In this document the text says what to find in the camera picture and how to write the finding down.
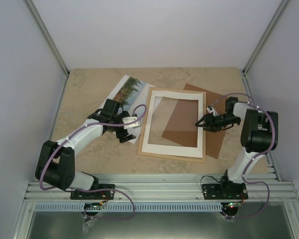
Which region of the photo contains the control board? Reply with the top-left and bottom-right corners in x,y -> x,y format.
223,201 -> 242,208
83,202 -> 106,211

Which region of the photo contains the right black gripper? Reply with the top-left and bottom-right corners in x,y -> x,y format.
196,113 -> 240,132

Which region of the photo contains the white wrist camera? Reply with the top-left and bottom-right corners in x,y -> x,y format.
206,105 -> 219,116
122,116 -> 141,129

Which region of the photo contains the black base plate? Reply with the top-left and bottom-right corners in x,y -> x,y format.
70,184 -> 115,201
201,183 -> 249,200

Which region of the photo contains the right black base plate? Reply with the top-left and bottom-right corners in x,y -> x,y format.
201,183 -> 249,200

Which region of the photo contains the right control board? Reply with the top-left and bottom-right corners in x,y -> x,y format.
223,201 -> 242,208

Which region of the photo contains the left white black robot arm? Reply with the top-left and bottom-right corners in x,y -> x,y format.
35,99 -> 141,199

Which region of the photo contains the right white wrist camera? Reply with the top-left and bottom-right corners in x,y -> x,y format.
206,105 -> 219,116

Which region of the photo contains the brown backing board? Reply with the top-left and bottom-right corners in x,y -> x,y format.
161,83 -> 236,159

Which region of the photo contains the aluminium rail bed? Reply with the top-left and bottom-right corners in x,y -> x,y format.
24,173 -> 299,203

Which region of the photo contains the light wooden picture frame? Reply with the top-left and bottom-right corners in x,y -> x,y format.
137,87 -> 207,164

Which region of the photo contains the aluminium corner post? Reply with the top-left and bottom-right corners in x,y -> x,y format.
241,0 -> 291,77
24,0 -> 70,78

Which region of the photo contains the grey slotted cable duct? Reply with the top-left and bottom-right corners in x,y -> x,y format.
35,202 -> 223,212

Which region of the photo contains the right side aluminium rail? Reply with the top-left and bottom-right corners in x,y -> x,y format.
241,73 -> 283,182

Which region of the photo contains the left control board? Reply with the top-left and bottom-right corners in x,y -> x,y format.
83,202 -> 106,211

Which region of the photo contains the clear glass sheet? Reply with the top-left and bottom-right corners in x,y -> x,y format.
148,97 -> 198,148

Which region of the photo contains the white mat board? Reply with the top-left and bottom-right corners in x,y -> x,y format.
141,90 -> 205,159

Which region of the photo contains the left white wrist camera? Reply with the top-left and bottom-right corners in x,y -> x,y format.
122,116 -> 141,129

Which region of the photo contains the right aluminium corner post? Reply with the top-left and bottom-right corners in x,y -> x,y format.
241,0 -> 291,77

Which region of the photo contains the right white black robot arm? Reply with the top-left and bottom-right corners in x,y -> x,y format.
195,97 -> 279,199

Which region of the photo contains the left aluminium corner post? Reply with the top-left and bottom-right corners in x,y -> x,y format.
24,0 -> 70,78

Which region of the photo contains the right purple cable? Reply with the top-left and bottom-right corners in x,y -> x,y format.
209,92 -> 277,220

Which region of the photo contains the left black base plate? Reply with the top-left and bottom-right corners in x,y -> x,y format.
70,184 -> 115,201

